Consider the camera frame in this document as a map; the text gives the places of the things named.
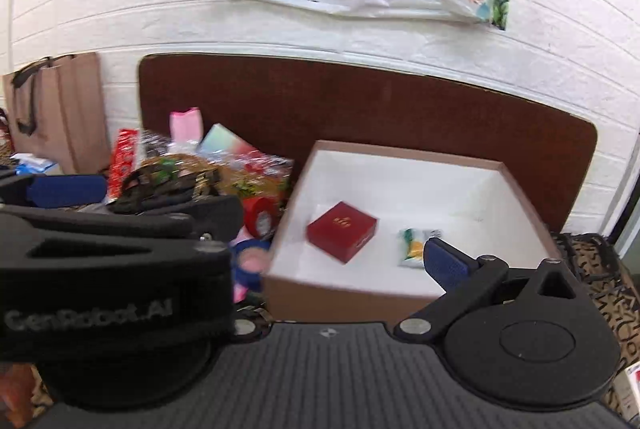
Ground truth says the dark camouflage strap bag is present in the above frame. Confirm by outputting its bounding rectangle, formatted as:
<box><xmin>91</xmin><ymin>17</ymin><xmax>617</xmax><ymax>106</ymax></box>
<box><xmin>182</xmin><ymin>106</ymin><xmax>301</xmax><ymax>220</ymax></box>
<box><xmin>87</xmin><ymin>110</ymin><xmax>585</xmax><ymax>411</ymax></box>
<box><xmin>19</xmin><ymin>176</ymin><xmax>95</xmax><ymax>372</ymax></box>
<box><xmin>106</xmin><ymin>161</ymin><xmax>221</xmax><ymax>215</ymax></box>

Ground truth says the pink paper shopping bag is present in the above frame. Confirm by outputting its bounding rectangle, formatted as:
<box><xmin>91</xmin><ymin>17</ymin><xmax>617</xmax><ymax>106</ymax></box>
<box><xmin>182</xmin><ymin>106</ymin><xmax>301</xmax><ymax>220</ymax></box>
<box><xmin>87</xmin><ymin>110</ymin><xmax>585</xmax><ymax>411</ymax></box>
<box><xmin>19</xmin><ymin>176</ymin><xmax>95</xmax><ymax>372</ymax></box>
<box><xmin>2</xmin><ymin>52</ymin><xmax>111</xmax><ymax>174</ymax></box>

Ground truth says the red snack package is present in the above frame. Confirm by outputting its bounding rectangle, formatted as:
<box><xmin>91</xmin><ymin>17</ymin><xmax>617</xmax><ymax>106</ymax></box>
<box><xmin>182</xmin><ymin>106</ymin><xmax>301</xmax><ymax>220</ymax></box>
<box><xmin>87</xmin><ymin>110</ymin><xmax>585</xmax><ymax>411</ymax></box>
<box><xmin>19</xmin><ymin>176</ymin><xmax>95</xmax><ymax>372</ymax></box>
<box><xmin>106</xmin><ymin>129</ymin><xmax>140</xmax><ymax>200</ymax></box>

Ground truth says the blue tape roll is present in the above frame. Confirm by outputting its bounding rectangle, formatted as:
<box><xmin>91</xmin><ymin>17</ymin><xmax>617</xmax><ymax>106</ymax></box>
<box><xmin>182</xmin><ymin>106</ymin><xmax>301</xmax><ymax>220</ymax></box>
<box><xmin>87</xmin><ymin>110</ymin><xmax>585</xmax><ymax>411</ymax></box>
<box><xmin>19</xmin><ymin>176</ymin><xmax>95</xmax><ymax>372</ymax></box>
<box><xmin>232</xmin><ymin>238</ymin><xmax>271</xmax><ymax>293</ymax></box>

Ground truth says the small floral snack packet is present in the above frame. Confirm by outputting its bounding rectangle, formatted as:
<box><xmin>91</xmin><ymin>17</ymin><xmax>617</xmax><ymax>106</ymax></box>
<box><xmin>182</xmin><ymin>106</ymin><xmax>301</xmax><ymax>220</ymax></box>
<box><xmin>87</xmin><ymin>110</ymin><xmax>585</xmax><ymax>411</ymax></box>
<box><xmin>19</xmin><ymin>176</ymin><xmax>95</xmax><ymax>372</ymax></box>
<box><xmin>399</xmin><ymin>229</ymin><xmax>442</xmax><ymax>269</ymax></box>

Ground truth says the red tape roll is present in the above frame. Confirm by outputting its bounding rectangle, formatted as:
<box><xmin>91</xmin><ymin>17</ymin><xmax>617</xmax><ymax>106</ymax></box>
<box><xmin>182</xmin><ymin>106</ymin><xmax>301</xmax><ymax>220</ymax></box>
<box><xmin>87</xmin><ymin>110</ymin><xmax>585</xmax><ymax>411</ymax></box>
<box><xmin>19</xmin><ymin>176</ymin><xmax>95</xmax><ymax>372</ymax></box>
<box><xmin>242</xmin><ymin>196</ymin><xmax>278</xmax><ymax>238</ymax></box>

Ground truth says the pink cardboard storage box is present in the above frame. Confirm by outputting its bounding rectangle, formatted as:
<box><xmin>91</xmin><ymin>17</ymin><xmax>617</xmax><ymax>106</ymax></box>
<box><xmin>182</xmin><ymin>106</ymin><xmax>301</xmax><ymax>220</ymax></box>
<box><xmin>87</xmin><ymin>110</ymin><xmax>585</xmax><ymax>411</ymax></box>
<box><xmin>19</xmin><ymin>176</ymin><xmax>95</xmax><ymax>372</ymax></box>
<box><xmin>264</xmin><ymin>141</ymin><xmax>560</xmax><ymax>324</ymax></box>

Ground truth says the red square gift box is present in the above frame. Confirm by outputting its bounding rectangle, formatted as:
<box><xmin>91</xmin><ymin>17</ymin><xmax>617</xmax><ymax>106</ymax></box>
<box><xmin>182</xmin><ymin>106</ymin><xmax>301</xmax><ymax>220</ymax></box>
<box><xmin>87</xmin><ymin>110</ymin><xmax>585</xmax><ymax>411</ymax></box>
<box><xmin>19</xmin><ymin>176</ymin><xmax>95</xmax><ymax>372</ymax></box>
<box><xmin>306</xmin><ymin>201</ymin><xmax>378</xmax><ymax>264</ymax></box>

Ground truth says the dark brown wooden headboard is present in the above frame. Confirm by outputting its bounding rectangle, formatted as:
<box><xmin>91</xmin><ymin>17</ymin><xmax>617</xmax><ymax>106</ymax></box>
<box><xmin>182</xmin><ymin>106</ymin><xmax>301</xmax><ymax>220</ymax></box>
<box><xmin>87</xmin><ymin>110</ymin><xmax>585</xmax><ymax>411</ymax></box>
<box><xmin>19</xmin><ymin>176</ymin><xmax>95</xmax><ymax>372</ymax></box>
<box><xmin>138</xmin><ymin>53</ymin><xmax>598</xmax><ymax>230</ymax></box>

